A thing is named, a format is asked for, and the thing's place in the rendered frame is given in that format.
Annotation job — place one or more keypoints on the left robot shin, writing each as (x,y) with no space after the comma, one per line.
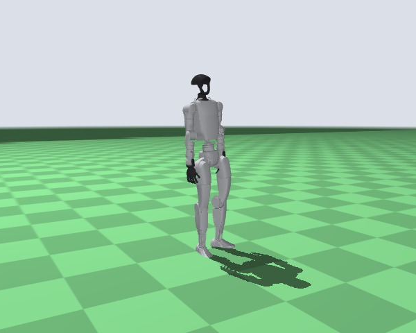
(219,215)

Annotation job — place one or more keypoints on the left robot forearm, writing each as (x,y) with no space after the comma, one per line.
(220,144)

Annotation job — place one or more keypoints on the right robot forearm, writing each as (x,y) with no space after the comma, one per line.
(189,148)

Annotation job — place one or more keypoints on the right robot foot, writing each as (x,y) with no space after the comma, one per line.
(203,251)

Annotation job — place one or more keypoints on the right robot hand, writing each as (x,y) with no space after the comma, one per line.
(191,173)

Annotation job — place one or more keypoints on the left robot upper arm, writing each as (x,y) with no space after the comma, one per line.
(220,108)

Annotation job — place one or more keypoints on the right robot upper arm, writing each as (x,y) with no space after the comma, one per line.
(189,111)

